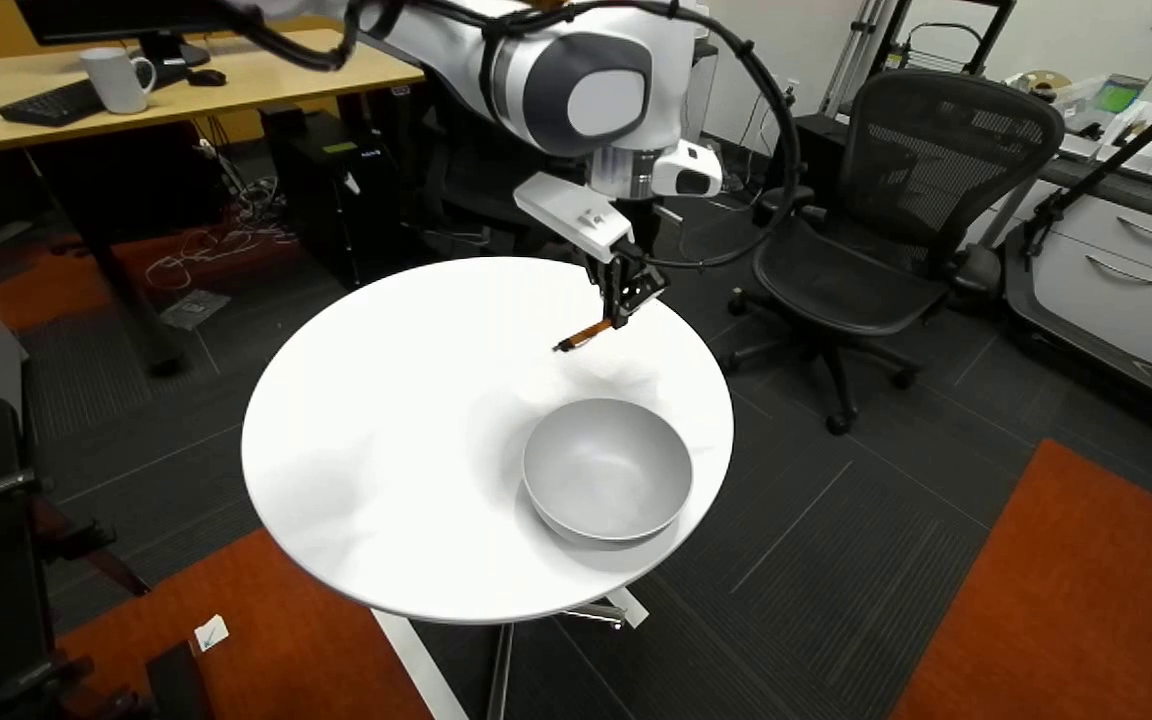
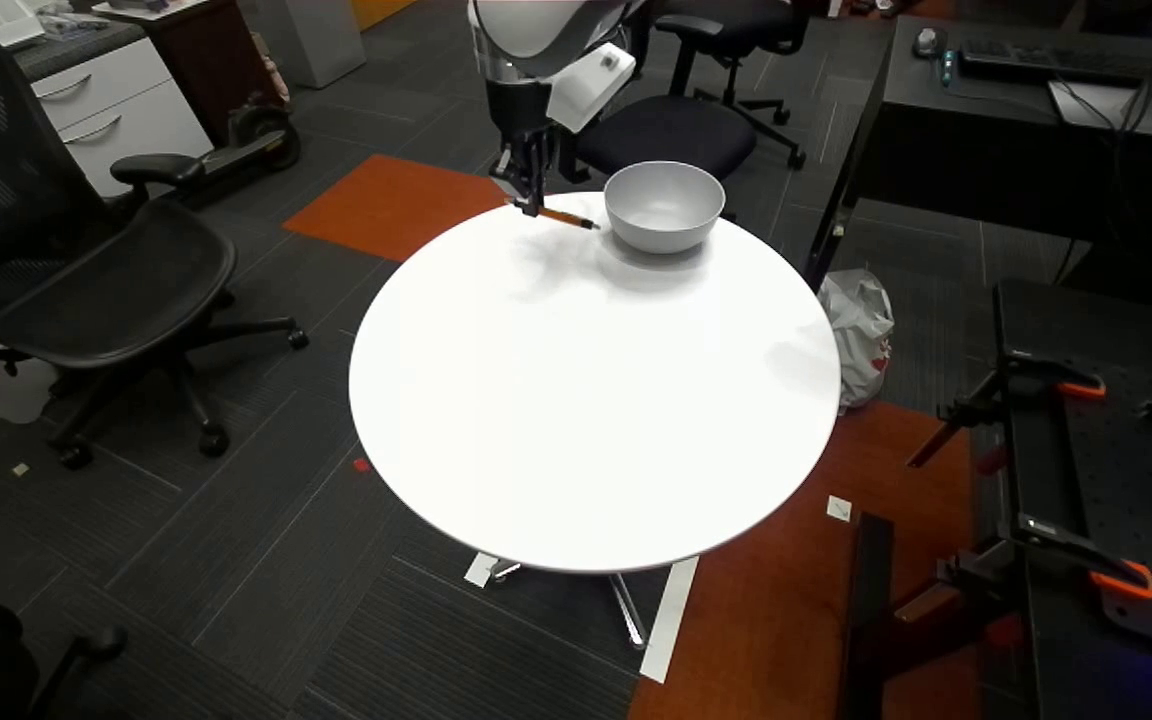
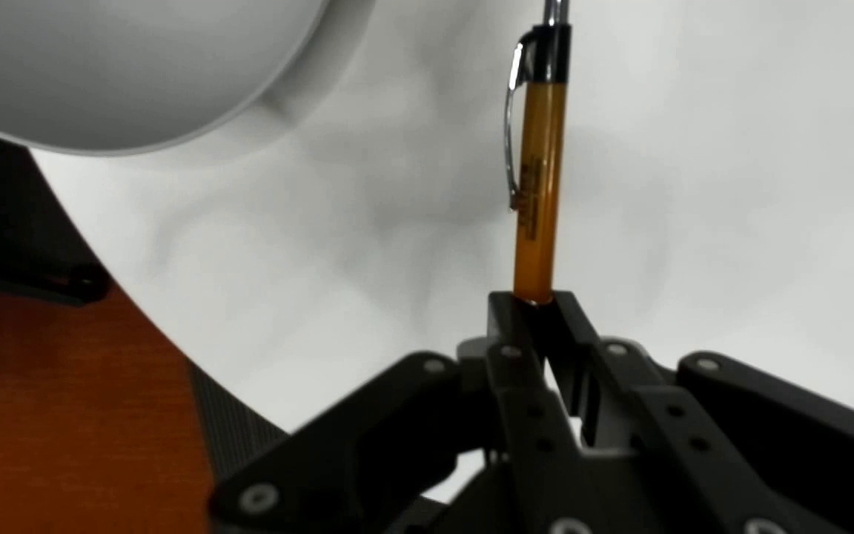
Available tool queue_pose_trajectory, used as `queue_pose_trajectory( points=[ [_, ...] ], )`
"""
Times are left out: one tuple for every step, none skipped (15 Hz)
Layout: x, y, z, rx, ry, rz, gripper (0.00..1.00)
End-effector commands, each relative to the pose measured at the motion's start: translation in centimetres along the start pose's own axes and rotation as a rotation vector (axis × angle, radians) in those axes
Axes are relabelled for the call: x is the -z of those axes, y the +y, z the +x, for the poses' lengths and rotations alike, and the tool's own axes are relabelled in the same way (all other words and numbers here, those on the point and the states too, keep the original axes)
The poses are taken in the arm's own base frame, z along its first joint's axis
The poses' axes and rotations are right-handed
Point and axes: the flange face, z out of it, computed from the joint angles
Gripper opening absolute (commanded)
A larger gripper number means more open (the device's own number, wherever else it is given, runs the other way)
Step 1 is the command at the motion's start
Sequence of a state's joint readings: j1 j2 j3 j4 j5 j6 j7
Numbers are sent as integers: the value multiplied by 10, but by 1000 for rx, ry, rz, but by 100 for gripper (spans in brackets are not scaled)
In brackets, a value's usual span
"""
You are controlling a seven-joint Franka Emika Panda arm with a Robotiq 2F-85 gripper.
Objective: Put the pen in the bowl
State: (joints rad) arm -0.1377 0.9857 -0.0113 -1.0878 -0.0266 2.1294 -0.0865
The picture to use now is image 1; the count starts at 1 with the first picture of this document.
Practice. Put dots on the black metal tripod stand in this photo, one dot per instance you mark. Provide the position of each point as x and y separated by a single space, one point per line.
917 34

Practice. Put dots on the small white paper scrap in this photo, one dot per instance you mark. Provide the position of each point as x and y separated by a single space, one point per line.
209 633

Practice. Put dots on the black computer mouse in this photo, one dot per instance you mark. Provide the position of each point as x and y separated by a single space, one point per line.
207 78

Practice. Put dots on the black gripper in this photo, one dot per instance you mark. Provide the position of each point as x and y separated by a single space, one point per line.
643 268

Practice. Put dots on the orange and black pen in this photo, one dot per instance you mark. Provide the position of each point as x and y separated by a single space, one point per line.
583 336

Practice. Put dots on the black computer tower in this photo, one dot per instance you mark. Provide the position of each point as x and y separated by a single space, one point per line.
321 201

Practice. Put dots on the green and white box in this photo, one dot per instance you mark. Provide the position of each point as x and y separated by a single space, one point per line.
1119 95

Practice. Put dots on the black computer monitor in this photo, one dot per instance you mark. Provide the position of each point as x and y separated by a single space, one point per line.
98 16

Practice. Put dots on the black desktop keyboard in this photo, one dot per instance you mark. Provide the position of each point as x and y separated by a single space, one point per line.
49 107

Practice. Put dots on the light wooden desk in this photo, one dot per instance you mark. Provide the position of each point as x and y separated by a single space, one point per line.
259 82

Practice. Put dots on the white metal table base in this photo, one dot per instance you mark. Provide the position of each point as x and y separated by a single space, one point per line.
423 673

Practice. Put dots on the grey round bowl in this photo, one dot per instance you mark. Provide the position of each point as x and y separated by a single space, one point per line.
600 475

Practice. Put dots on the white mug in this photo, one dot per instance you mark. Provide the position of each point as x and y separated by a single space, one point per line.
116 82

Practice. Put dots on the black mesh office chair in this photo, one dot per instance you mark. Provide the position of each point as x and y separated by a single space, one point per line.
871 274

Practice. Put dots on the black diagonal stand pole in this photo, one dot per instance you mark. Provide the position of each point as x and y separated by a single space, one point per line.
1111 160

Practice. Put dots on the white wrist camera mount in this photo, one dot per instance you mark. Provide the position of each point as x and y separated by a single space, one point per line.
574 214

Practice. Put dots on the white drawer cabinet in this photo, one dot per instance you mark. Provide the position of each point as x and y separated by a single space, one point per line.
1123 286

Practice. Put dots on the black box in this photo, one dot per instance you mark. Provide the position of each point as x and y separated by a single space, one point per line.
818 154

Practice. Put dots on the grey floor plate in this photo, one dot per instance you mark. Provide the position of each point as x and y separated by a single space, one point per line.
195 310

